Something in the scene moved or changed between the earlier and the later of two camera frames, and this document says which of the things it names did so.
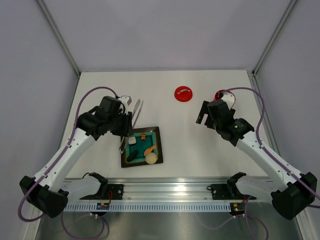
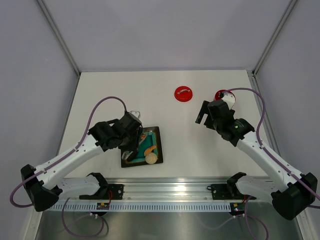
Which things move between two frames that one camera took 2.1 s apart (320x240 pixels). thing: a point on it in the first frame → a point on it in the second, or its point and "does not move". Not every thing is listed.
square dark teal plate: x=141 y=142 does not move
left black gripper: x=127 y=130 → x=134 y=146
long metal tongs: x=133 y=112 → x=125 y=154
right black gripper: x=203 y=111 does not move
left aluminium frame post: x=46 y=11 does not move
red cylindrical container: x=216 y=96 does not move
